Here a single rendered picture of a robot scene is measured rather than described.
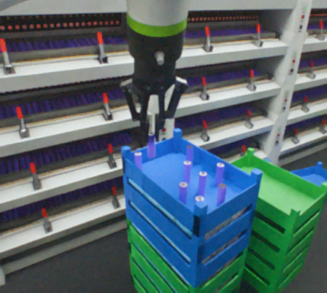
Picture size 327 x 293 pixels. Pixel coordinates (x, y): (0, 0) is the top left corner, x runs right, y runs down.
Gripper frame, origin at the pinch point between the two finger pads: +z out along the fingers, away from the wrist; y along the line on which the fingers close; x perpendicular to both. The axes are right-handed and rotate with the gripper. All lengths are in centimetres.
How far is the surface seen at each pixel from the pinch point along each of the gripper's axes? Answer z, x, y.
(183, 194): 7.1, -13.5, 5.8
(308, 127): 76, 57, 107
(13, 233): 52, -1, -48
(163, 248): 24.3, -19.9, 1.5
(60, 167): 38, 16, -30
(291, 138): 76, 49, 91
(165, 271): 30.9, -23.8, 2.0
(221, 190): 5.0, -14.6, 13.8
